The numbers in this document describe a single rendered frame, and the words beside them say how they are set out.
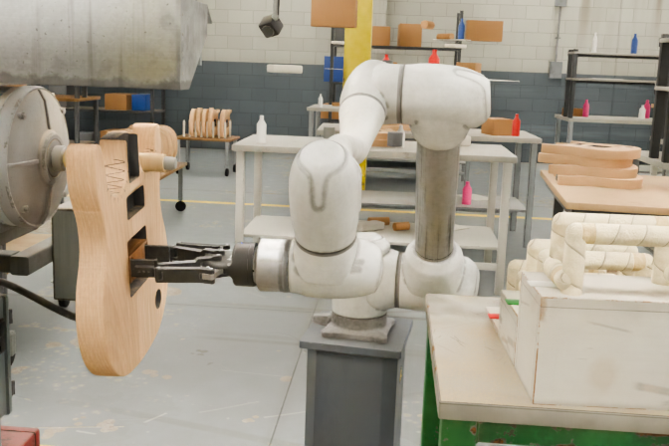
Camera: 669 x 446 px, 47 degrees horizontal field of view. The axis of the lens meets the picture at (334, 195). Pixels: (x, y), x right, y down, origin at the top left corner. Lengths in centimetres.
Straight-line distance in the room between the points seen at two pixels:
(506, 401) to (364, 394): 92
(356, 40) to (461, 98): 655
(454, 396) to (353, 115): 63
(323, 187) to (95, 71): 40
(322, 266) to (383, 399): 95
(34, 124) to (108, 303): 36
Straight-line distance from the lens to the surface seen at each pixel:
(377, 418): 217
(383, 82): 169
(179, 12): 124
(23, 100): 143
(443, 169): 181
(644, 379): 130
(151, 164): 140
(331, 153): 116
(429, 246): 199
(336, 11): 507
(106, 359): 129
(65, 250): 172
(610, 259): 141
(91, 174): 118
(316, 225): 118
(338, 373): 214
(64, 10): 130
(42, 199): 148
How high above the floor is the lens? 144
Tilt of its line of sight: 10 degrees down
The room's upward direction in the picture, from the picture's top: 2 degrees clockwise
